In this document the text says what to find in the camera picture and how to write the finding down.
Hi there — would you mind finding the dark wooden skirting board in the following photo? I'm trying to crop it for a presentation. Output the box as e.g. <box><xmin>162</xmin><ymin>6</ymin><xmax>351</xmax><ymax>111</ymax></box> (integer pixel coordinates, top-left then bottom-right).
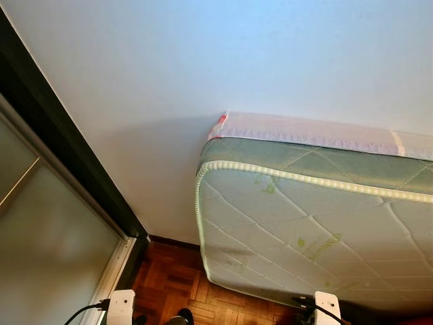
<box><xmin>147</xmin><ymin>234</ymin><xmax>203</xmax><ymax>249</ymax></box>

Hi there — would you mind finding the frosted glass sliding door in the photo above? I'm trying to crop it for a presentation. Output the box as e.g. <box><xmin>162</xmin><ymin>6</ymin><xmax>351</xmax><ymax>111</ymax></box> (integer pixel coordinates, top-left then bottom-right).
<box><xmin>0</xmin><ymin>95</ymin><xmax>137</xmax><ymax>325</ymax></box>

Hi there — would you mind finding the grey left robot leg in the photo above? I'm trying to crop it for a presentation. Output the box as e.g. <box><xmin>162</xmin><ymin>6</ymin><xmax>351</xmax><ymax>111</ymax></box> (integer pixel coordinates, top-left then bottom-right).
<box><xmin>164</xmin><ymin>307</ymin><xmax>195</xmax><ymax>325</ymax></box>

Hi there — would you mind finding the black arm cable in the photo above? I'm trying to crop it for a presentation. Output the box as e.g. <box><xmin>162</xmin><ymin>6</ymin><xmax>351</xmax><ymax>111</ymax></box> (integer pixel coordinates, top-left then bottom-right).
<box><xmin>292</xmin><ymin>295</ymin><xmax>353</xmax><ymax>325</ymax></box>
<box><xmin>64</xmin><ymin>299</ymin><xmax>111</xmax><ymax>325</ymax></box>

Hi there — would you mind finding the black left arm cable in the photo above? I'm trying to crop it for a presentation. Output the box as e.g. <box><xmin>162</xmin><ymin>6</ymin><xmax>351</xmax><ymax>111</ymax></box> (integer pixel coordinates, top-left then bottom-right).
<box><xmin>64</xmin><ymin>299</ymin><xmax>111</xmax><ymax>325</ymax></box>

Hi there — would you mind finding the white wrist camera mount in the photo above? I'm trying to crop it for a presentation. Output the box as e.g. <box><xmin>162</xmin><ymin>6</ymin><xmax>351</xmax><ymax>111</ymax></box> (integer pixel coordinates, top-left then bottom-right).
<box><xmin>108</xmin><ymin>289</ymin><xmax>137</xmax><ymax>325</ymax></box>
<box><xmin>314</xmin><ymin>290</ymin><xmax>342</xmax><ymax>325</ymax></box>

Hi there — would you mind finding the quilted green white mattress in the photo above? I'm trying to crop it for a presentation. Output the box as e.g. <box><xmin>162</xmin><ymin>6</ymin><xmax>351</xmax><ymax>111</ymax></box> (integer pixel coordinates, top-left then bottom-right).
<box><xmin>195</xmin><ymin>110</ymin><xmax>433</xmax><ymax>319</ymax></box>

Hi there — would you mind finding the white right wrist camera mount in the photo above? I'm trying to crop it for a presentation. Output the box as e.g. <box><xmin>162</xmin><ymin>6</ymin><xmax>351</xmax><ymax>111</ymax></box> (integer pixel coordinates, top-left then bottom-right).
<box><xmin>314</xmin><ymin>290</ymin><xmax>342</xmax><ymax>325</ymax></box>

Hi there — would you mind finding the black wardrobe frame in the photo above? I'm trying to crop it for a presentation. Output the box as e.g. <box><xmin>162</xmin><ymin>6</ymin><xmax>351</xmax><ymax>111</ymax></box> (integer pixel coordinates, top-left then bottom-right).
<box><xmin>0</xmin><ymin>7</ymin><xmax>151</xmax><ymax>288</ymax></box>

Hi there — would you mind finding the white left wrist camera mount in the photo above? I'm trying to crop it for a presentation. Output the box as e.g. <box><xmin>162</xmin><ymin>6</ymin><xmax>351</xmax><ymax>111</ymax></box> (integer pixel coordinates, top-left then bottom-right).
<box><xmin>108</xmin><ymin>289</ymin><xmax>137</xmax><ymax>325</ymax></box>

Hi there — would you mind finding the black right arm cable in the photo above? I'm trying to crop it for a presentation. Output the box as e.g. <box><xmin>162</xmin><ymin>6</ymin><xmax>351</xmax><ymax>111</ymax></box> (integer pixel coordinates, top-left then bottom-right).
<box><xmin>292</xmin><ymin>295</ymin><xmax>353</xmax><ymax>325</ymax></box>

